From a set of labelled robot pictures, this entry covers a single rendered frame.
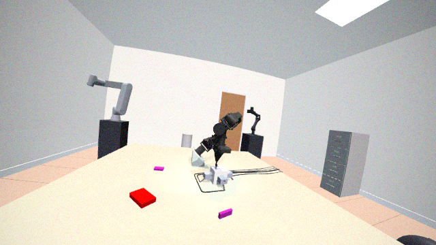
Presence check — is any red flat block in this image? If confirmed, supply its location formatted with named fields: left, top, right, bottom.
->
left=129, top=188, right=156, bottom=208

